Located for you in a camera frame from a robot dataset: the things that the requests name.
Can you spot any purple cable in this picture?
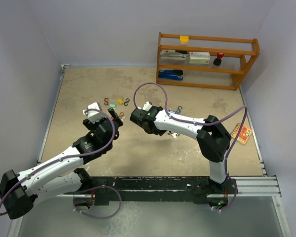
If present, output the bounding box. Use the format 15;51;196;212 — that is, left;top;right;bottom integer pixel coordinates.
0;108;123;219
133;82;248;213

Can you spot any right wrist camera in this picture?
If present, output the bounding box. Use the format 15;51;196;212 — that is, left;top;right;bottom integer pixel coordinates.
138;101;152;111

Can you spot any black base frame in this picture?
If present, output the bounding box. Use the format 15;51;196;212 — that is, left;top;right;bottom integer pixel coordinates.
63;176;239;206

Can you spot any blue stapler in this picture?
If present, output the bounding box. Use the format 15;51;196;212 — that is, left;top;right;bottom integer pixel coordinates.
158;70;183;81

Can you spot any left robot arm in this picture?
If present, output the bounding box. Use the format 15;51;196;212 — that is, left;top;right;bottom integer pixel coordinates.
0;103;123;220

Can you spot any white cardboard box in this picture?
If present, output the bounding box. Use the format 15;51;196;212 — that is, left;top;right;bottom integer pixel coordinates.
189;52;211;64

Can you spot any orange spiral notebook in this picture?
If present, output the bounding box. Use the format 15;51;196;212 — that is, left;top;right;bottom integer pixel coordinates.
231;123;253;145

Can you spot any red carabiner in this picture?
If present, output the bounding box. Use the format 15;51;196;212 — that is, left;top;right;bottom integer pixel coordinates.
104;98;109;106

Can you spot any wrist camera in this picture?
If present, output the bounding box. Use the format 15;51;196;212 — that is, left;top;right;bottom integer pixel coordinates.
82;102;106;123
138;101;152;111

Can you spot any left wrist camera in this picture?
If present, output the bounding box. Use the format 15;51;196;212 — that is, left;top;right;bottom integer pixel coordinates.
82;102;106;123

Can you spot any grey stapler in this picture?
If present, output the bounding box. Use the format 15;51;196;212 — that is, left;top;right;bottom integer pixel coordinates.
160;49;187;60

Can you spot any yellow block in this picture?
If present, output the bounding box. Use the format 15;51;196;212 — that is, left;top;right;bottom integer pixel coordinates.
179;36;189;45

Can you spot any wooden shelf rack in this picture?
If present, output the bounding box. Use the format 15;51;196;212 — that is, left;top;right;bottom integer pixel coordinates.
156;33;260;90

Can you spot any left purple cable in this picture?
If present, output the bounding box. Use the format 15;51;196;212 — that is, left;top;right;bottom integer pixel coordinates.
0;108;123;219

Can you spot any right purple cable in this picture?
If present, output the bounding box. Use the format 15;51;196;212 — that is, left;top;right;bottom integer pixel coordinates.
133;82;248;213

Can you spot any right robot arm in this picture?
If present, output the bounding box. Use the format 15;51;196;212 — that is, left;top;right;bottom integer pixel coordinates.
130;106;231;193

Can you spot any green tag key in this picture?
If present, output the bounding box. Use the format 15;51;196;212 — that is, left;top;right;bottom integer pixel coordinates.
108;103;117;108

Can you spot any yellow tag key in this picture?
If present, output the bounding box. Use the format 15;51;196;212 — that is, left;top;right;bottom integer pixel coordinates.
118;98;124;104

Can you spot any black tag key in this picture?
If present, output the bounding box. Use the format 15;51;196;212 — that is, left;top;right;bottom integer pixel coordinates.
167;132;180;138

